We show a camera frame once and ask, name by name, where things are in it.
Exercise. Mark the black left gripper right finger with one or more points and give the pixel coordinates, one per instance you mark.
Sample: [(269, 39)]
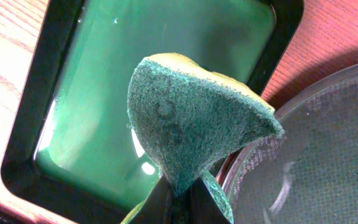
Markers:
[(203, 208)]

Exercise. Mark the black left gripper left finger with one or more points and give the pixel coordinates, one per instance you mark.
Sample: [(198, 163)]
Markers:
[(157, 209)]

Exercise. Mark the green sponge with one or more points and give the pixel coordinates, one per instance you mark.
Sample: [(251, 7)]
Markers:
[(186, 118)]

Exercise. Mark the black round tray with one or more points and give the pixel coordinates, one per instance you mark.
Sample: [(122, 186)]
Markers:
[(310, 174)]

